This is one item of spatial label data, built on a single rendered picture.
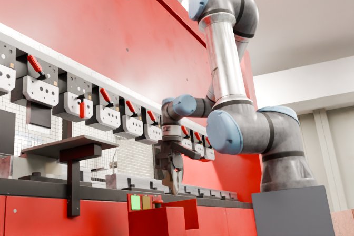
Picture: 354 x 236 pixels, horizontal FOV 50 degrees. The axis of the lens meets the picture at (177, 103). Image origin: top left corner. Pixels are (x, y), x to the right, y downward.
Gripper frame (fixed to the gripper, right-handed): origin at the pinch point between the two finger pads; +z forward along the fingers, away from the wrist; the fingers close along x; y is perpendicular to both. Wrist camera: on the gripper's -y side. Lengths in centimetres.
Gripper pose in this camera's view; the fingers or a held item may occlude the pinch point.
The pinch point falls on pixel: (176, 192)
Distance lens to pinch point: 142.6
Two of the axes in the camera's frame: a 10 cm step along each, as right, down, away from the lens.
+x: -5.4, -2.3, -8.1
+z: 0.2, 9.6, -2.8
